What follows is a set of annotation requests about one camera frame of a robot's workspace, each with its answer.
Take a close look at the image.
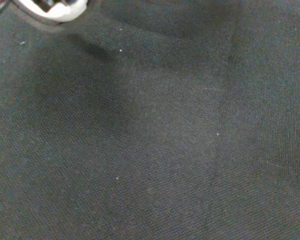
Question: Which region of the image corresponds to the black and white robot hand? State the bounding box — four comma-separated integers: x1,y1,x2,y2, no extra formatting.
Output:
0,0,89,26

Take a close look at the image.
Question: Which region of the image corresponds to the black bench cloth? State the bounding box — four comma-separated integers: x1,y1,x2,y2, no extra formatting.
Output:
0,0,300,240

